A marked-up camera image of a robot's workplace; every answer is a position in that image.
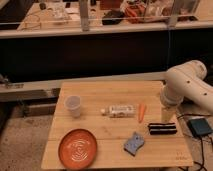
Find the black power box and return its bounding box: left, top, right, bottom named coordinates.
left=187, top=118, right=213, bottom=137

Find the black rectangular block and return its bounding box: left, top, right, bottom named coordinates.
left=148, top=123, right=177, bottom=135

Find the black bag on bench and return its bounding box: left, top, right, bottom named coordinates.
left=102, top=10, right=124, bottom=25

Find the translucent plastic cup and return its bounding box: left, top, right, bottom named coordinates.
left=64, top=96, right=81, bottom=118

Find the orange tool on bench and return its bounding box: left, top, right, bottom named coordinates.
left=125, top=5, right=146, bottom=24

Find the orange ceramic bowl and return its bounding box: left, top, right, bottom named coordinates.
left=58, top=129, right=98, bottom=170

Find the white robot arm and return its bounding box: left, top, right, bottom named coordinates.
left=160, top=60, right=213, bottom=123

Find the blue sponge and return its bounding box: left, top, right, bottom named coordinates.
left=124, top=132, right=145, bottom=156

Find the orange carrot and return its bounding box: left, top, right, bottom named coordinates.
left=138, top=103, right=146, bottom=123

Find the metal rail beam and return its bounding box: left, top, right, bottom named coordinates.
left=0, top=71, right=165, bottom=102

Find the grey metal post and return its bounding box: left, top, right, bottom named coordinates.
left=79, top=0, right=89, bottom=31

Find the black cable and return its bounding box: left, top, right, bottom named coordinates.
left=177, top=113, right=213, bottom=171

